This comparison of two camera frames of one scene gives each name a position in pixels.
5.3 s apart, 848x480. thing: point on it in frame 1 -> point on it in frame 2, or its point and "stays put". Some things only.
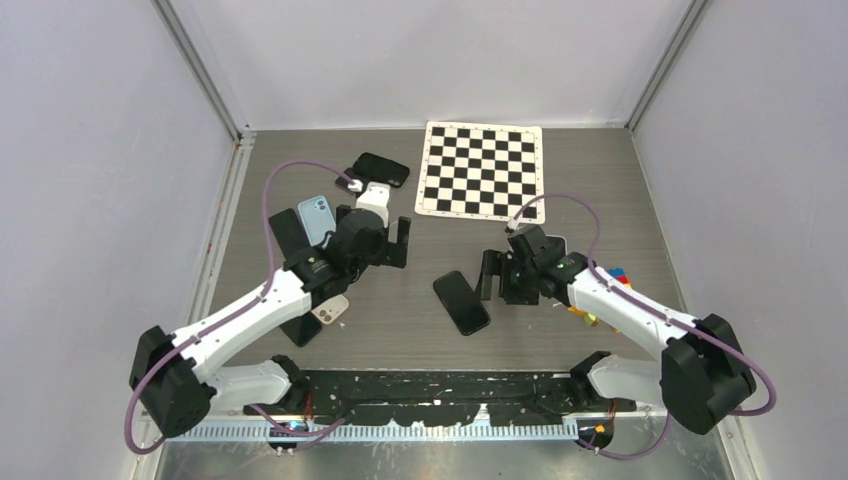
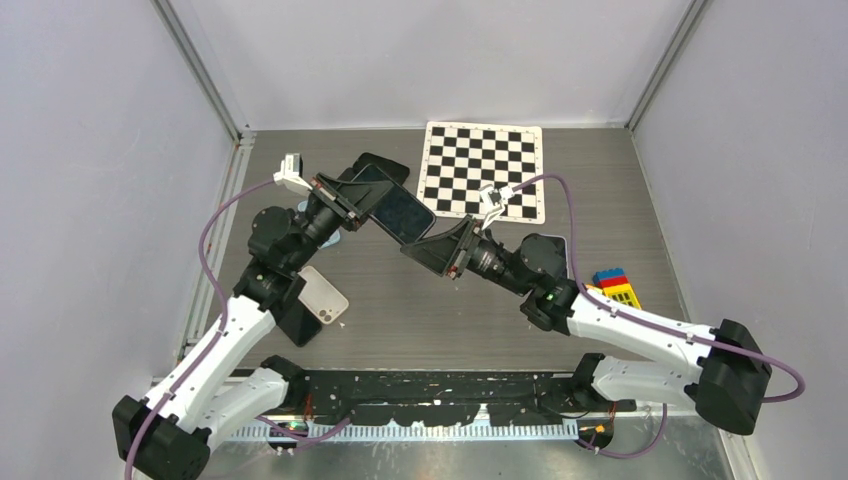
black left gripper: (392, 253) -> (358, 197)
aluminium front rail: (259, 432) stays put
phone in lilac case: (557, 245) stays put
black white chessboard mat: (484, 171) stays put
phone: (461, 302) -> (402, 213)
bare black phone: (303, 328) stays put
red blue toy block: (620, 274) stays put
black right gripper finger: (491, 265) -> (442, 251)
